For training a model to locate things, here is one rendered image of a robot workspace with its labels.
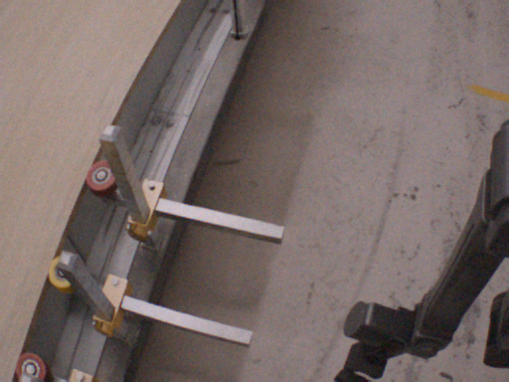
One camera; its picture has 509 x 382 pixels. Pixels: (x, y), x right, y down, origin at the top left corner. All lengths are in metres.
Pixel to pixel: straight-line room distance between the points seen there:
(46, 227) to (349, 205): 1.32
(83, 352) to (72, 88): 0.70
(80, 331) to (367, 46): 1.96
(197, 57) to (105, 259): 0.73
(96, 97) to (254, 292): 0.98
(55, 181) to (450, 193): 1.59
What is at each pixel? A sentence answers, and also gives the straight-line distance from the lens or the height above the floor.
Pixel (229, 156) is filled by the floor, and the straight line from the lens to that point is 2.43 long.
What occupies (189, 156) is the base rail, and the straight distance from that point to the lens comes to 1.59.
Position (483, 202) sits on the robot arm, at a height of 1.56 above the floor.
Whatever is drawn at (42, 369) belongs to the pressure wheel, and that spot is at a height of 0.91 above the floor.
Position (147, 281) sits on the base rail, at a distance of 1.44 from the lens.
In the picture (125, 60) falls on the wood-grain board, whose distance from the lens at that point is 1.59.
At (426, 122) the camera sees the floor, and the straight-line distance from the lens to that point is 2.60.
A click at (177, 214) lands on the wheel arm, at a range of 1.35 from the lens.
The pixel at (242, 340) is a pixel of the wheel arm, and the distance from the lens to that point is 1.21.
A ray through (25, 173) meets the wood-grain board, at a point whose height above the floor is 0.90.
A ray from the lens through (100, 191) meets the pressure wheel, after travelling 1.34.
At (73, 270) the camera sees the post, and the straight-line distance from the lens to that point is 1.03.
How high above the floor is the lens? 1.99
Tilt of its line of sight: 59 degrees down
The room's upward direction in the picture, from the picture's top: 6 degrees counter-clockwise
